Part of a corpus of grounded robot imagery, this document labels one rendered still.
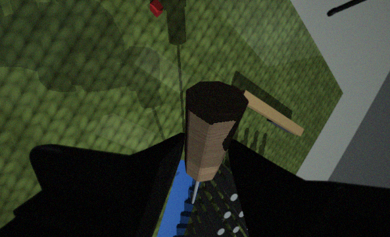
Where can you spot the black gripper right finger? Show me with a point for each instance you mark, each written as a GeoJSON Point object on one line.
{"type": "Point", "coordinates": [277, 203]}

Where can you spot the blue flat strip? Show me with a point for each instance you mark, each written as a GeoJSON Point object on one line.
{"type": "Point", "coordinates": [179, 206]}

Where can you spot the small red cube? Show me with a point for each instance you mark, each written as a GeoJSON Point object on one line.
{"type": "Point", "coordinates": [156, 7]}

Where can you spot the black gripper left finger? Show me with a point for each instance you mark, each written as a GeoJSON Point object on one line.
{"type": "Point", "coordinates": [140, 182]}

